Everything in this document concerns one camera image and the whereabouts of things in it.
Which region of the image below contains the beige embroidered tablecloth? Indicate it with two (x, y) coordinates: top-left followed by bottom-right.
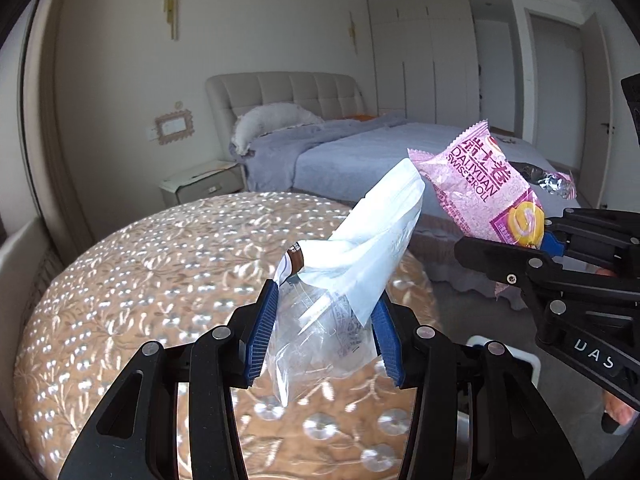
(12, 191), (441, 480)

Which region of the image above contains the clear plastic bag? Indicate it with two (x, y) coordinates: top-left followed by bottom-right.
(265, 280), (389, 407)

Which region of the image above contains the person's right hand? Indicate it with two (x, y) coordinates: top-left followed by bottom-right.
(601, 389), (640, 427)

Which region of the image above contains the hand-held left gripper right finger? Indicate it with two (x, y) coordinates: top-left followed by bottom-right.
(372, 300), (586, 480)

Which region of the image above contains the white pillow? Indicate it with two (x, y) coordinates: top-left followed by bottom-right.
(232, 102), (326, 157)

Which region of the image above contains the white trash bin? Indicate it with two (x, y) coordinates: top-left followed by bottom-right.
(455, 336), (544, 480)

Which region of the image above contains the beige upholstered bed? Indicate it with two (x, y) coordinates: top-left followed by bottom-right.
(205, 72), (583, 311)

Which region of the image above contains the white plastic packet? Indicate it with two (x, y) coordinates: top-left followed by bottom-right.
(272, 157), (426, 329)

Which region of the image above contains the pink printed snack wrapper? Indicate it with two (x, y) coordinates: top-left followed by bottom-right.
(407, 120), (579, 302)

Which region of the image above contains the lavender blanket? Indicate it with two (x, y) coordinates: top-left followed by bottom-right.
(230, 112), (583, 311)

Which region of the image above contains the beige open door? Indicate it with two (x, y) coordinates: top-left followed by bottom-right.
(582, 10), (616, 210)

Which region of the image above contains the framed wall switch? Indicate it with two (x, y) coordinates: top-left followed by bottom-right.
(154, 101), (195, 146)

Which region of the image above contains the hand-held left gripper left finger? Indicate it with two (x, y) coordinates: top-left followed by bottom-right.
(59, 279), (279, 480)

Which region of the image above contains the white nightstand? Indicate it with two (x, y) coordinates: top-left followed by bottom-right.
(159, 160), (246, 209)

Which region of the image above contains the white wardrobe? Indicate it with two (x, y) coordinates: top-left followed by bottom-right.
(367, 0), (483, 128)

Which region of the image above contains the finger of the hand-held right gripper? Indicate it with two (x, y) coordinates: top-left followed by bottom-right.
(541, 206), (640, 263)
(454, 236), (571, 333)

